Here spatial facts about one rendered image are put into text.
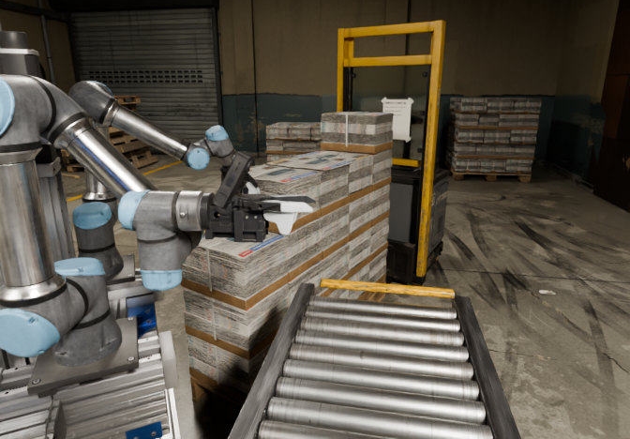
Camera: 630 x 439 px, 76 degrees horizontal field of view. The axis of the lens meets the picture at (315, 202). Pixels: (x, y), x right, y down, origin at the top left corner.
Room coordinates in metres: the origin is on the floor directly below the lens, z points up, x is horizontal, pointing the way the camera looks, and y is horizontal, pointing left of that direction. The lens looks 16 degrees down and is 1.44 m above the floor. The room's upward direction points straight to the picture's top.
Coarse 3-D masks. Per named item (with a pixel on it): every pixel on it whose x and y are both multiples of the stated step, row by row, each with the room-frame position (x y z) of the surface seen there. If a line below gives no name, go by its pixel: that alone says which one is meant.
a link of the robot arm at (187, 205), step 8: (184, 192) 0.73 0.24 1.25; (192, 192) 0.73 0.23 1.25; (200, 192) 0.73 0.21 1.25; (184, 200) 0.71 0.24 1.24; (192, 200) 0.71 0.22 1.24; (200, 200) 0.72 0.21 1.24; (176, 208) 0.70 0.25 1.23; (184, 208) 0.71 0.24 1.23; (192, 208) 0.70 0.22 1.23; (176, 216) 0.70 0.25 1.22; (184, 216) 0.69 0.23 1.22; (192, 216) 0.70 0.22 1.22; (184, 224) 0.70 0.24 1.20; (192, 224) 0.70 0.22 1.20; (200, 224) 0.71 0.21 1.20
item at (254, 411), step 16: (304, 288) 1.22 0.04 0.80; (304, 304) 1.12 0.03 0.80; (288, 320) 1.03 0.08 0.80; (288, 336) 0.95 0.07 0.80; (272, 352) 0.88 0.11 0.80; (288, 352) 0.89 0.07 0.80; (272, 368) 0.82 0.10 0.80; (256, 384) 0.77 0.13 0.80; (272, 384) 0.77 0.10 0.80; (256, 400) 0.72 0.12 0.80; (240, 416) 0.67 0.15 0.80; (256, 416) 0.67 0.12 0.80; (240, 432) 0.64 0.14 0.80; (256, 432) 0.64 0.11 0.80
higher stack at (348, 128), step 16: (352, 112) 2.74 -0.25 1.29; (336, 128) 2.54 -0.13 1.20; (352, 128) 2.48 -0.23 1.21; (368, 128) 2.42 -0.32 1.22; (384, 128) 2.53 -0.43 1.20; (368, 144) 2.42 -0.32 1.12; (384, 160) 2.52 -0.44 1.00; (384, 176) 2.56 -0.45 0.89; (384, 192) 2.57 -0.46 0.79; (384, 208) 2.56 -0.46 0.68; (384, 224) 2.58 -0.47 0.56; (384, 240) 2.60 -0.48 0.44; (384, 256) 2.60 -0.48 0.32; (384, 272) 2.61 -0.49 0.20
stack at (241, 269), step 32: (320, 224) 1.88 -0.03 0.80; (352, 224) 2.18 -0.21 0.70; (192, 256) 1.57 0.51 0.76; (224, 256) 1.47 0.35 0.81; (256, 256) 1.47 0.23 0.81; (288, 256) 1.67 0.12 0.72; (352, 256) 2.20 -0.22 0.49; (224, 288) 1.47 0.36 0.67; (256, 288) 1.47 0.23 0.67; (288, 288) 1.65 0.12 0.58; (320, 288) 1.89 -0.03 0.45; (192, 320) 1.58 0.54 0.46; (224, 320) 1.48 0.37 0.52; (256, 320) 1.45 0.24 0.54; (192, 352) 1.60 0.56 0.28; (224, 352) 1.50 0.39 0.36; (192, 384) 1.61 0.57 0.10; (224, 384) 1.50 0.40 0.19; (224, 416) 1.50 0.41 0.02
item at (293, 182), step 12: (264, 180) 1.70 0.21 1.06; (276, 180) 1.68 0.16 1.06; (288, 180) 1.69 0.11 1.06; (300, 180) 1.74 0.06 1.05; (312, 180) 1.82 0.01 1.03; (264, 192) 1.70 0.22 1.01; (276, 192) 1.67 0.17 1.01; (288, 192) 1.66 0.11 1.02; (300, 192) 1.74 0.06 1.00; (312, 192) 1.83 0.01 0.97; (312, 204) 1.83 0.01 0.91; (300, 216) 1.74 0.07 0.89
